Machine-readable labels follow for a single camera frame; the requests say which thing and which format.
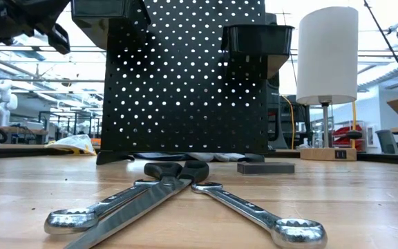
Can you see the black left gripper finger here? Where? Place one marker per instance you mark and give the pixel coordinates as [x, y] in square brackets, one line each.
[61, 38]

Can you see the chrome combination wrench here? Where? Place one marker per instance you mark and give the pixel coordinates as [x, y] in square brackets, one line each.
[295, 233]
[67, 219]

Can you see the dark grey block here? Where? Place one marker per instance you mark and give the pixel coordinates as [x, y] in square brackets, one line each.
[264, 168]

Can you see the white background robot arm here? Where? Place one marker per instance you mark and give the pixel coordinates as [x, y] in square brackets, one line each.
[0, 100]

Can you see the black plastic pegboard bin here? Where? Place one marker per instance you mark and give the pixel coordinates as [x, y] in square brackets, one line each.
[99, 14]
[257, 39]

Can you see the black metal pegboard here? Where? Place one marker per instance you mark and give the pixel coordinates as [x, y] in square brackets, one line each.
[185, 103]

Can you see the white shade wooden base lamp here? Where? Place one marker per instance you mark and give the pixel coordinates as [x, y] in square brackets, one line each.
[327, 52]

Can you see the red plastic bins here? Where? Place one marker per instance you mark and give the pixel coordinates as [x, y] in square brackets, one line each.
[340, 141]

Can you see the black round knob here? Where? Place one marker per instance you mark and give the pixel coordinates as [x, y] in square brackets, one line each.
[353, 135]

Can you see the grey chair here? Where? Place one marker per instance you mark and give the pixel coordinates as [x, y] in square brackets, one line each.
[387, 140]

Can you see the yellow upright post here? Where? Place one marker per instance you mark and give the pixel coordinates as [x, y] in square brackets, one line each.
[353, 117]

